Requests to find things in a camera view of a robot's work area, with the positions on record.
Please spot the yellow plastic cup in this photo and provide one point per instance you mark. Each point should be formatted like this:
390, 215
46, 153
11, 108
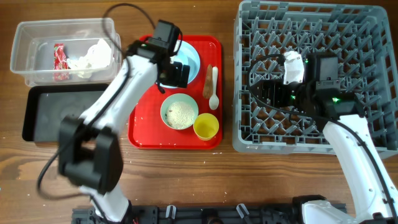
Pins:
206, 126

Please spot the black food waste tray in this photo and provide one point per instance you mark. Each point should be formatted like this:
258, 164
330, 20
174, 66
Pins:
47, 106

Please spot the green bowl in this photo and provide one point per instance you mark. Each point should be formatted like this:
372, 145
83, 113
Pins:
177, 97

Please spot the red serving tray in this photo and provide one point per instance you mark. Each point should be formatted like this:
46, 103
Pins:
146, 130

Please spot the red snack wrapper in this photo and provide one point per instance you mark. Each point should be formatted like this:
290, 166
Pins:
60, 63

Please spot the white cooked rice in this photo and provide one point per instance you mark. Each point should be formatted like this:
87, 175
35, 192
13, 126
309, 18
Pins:
180, 115

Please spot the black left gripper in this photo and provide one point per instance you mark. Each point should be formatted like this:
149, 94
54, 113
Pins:
175, 79

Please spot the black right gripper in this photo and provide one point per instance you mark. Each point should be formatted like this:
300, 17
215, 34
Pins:
276, 86

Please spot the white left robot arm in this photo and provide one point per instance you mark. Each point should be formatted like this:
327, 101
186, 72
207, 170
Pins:
89, 150

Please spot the grey dishwasher rack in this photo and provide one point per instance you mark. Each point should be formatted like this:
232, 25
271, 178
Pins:
361, 39

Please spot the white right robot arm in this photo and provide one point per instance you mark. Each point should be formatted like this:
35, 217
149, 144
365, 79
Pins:
311, 85

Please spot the clear plastic storage bin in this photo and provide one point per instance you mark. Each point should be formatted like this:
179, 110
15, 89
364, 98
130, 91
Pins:
35, 42

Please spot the white plastic spoon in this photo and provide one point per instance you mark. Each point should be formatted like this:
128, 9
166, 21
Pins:
214, 100

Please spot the white napkin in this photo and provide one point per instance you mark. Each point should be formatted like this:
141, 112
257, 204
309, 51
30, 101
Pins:
90, 59

